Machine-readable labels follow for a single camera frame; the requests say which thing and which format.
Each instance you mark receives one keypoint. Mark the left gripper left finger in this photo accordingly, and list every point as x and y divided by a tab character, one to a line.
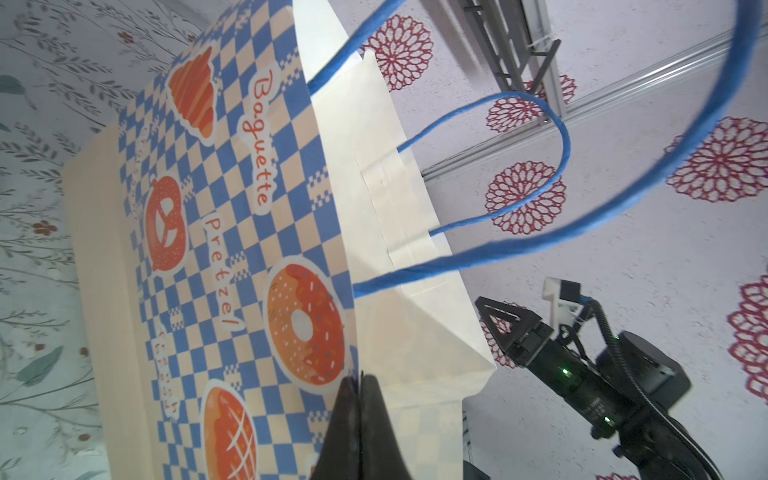
341	452

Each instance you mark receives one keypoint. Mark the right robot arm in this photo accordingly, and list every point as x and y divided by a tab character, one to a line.
626	392

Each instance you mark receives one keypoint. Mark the grey wall shelf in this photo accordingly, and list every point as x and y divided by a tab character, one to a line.
519	45

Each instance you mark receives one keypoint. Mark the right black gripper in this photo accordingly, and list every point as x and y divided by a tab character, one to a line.
524	339

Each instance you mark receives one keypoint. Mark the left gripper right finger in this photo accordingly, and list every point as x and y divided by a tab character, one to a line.
380	455

